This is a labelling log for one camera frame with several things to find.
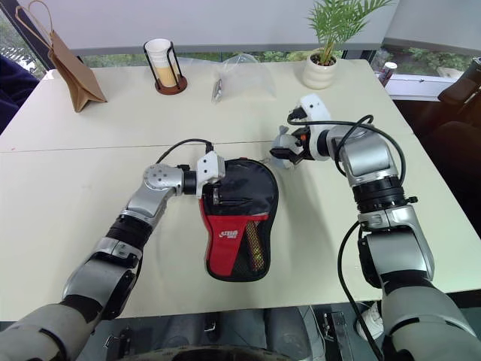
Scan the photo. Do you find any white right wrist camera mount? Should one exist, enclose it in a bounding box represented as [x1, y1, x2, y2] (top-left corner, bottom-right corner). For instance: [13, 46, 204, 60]
[296, 93, 334, 162]

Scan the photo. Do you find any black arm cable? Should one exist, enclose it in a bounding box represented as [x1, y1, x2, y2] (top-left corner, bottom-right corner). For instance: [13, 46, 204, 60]
[287, 107, 409, 361]
[156, 138, 216, 166]

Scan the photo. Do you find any white shoe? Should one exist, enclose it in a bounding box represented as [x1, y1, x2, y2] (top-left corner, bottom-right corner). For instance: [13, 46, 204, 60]
[355, 300, 385, 339]

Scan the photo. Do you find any dark brown chair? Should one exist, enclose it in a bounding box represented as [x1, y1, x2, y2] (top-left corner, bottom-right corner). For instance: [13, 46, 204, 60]
[437, 56, 481, 114]

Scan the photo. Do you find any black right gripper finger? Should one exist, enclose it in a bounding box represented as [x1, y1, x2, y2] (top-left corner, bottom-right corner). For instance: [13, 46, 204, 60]
[272, 126, 301, 170]
[269, 148, 298, 163]

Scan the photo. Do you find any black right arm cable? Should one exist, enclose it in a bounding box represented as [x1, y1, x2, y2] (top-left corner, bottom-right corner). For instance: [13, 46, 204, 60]
[287, 107, 409, 361]

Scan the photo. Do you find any black red paddle case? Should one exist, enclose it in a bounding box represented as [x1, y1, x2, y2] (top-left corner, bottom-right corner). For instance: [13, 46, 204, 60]
[198, 157, 280, 282]

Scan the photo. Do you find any white paper cup stack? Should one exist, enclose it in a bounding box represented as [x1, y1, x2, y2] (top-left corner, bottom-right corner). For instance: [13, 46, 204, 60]
[144, 38, 170, 71]

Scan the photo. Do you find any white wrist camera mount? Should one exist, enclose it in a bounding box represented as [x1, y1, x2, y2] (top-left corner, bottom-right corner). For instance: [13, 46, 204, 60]
[296, 93, 334, 162]
[195, 152, 226, 199]

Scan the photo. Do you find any white ribbed plant pot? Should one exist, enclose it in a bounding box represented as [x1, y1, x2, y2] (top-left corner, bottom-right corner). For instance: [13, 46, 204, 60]
[302, 52, 338, 90]

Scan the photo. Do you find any cup in wire holder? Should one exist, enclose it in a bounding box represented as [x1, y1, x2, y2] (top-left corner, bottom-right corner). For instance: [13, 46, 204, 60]
[144, 39, 188, 95]

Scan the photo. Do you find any black metal bracket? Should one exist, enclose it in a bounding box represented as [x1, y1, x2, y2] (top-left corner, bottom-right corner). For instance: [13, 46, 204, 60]
[104, 326, 133, 358]
[322, 311, 346, 361]

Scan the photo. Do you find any green palm plant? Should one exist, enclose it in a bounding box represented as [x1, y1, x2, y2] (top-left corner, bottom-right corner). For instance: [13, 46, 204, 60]
[306, 0, 395, 67]

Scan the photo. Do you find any clear plastic bag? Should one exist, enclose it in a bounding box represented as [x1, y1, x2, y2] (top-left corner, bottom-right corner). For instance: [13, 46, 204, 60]
[210, 52, 277, 105]

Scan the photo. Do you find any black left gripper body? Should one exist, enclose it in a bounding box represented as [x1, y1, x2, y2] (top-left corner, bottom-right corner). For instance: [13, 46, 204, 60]
[201, 175, 227, 208]

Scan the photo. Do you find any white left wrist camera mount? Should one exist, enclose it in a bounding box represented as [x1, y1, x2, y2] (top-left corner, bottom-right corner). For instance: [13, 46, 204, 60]
[195, 152, 226, 199]

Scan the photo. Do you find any beige paper cup stack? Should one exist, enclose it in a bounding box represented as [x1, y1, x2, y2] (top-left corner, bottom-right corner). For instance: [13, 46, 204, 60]
[154, 66, 177, 88]

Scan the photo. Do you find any table tennis paddle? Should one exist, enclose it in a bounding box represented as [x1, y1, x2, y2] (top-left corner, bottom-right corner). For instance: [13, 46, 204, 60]
[244, 220, 268, 274]

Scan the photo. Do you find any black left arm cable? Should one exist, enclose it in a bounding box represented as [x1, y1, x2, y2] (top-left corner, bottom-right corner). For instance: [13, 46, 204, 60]
[156, 138, 216, 166]

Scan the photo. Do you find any dark navy fabric shape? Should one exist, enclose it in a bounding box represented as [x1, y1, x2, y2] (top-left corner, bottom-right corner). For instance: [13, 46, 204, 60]
[0, 54, 41, 132]

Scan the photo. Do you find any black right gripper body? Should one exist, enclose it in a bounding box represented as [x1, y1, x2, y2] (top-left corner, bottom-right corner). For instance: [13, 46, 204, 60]
[291, 126, 313, 163]

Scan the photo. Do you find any dark window frame post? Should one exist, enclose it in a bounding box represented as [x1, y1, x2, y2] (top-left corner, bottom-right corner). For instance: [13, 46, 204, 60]
[0, 0, 57, 71]

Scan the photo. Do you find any brown paper bag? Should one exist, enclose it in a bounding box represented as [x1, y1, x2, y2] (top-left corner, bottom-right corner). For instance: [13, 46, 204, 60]
[14, 0, 108, 114]

